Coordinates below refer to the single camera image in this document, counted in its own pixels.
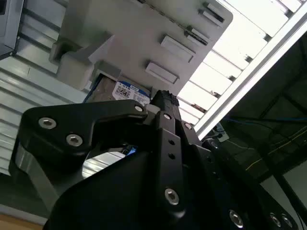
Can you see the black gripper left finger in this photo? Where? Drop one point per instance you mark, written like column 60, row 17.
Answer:
column 60, row 124

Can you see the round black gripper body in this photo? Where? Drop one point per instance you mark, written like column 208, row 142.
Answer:
column 115, row 191

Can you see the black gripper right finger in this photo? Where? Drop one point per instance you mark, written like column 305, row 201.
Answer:
column 192, row 134

